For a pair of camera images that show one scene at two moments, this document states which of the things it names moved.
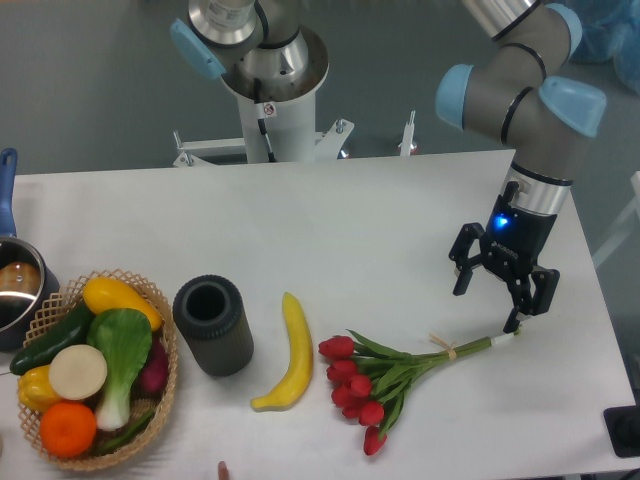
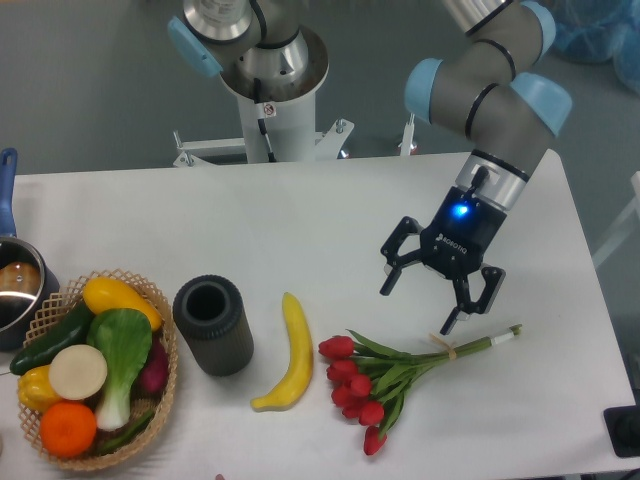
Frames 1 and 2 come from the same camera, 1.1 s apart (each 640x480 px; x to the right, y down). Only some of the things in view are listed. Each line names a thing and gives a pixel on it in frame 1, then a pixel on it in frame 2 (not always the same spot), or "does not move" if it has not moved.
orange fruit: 67,428 does not move
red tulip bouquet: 369,381 does not move
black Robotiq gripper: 511,245 -> 454,243
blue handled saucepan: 26,281 does not move
